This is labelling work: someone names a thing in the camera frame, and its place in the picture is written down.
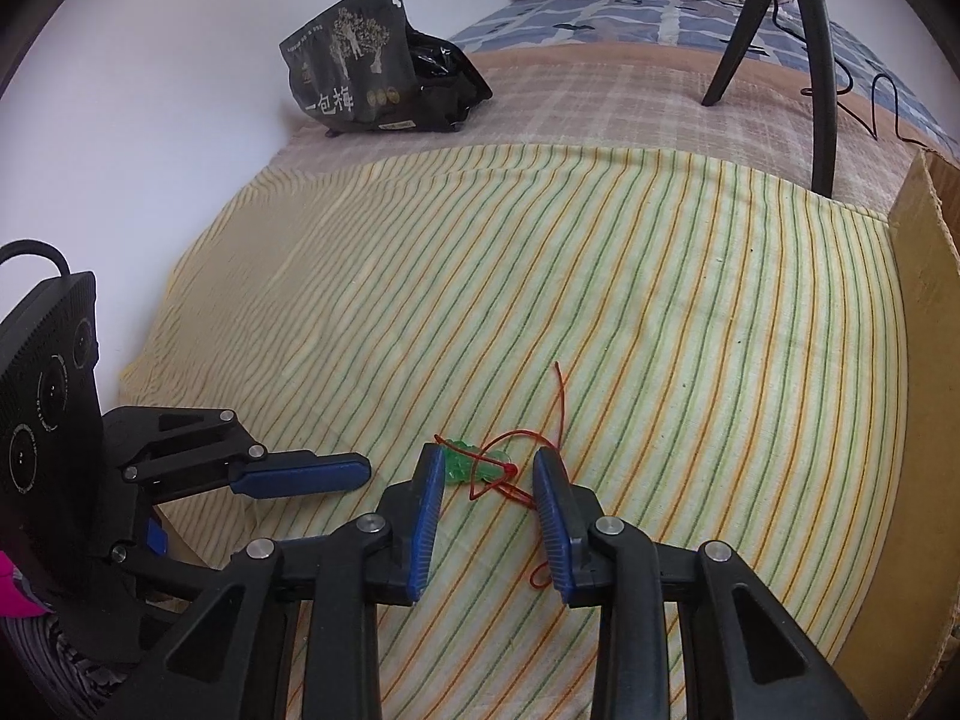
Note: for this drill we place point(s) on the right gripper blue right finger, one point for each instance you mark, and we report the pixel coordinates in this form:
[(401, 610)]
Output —
[(743, 654)]

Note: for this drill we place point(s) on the black tripod stand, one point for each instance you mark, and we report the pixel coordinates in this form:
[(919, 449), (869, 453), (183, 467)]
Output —
[(821, 63)]

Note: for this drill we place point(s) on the yellow striped cloth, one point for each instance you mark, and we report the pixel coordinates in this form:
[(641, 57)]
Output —
[(718, 352)]

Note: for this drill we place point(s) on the blue patterned bedsheet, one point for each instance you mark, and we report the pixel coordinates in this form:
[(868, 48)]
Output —
[(699, 24)]

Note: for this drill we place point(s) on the black snack bag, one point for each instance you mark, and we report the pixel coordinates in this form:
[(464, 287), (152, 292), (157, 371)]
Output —
[(360, 67)]

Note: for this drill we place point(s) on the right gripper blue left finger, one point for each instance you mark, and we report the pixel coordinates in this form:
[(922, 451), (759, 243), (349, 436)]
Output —
[(229, 655)]

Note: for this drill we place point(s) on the beige plaid blanket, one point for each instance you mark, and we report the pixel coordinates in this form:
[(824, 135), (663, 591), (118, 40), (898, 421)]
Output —
[(622, 119)]

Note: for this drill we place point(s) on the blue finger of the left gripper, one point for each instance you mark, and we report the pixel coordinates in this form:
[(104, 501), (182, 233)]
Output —
[(292, 474)]

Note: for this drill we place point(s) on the cardboard box tray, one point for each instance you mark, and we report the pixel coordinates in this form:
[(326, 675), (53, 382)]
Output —
[(895, 644)]

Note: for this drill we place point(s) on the black camera box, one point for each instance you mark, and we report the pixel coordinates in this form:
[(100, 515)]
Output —
[(52, 430)]

